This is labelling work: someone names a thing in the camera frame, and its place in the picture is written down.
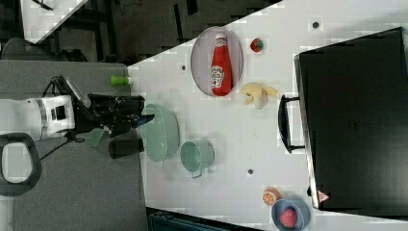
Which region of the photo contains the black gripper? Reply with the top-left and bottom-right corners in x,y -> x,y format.
74,93 -> 155,138

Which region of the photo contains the red plush ketchup bottle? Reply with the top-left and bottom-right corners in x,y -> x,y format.
210,34 -> 233,96

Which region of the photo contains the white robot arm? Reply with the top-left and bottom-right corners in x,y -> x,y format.
1,94 -> 154,198

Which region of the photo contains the grey oval plate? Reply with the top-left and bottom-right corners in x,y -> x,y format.
191,27 -> 243,97

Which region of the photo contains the green oval bowl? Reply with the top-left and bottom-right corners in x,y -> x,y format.
140,104 -> 180,163

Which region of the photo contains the green marker cylinder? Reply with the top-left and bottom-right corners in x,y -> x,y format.
110,75 -> 132,86

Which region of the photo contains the green metal mug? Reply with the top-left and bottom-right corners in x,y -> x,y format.
180,139 -> 215,178

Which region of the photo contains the plush peeled banana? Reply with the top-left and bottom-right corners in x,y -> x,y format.
241,83 -> 280,109

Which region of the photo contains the plush strawberry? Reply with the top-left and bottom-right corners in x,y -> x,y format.
250,38 -> 264,53

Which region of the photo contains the white background table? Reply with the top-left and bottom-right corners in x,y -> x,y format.
19,0 -> 89,43

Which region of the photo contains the plush orange slice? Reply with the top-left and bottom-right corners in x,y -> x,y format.
263,187 -> 281,206

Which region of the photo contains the blue bowl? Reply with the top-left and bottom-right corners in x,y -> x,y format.
270,199 -> 310,231

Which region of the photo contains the red plush fruit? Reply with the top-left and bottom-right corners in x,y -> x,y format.
279,208 -> 297,229

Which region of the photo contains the black oven box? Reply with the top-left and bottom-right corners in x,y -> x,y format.
294,27 -> 408,220

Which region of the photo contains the black cylinder post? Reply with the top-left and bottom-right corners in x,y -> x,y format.
109,139 -> 144,160

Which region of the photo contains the black oven door handle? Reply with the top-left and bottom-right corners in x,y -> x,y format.
278,95 -> 304,153

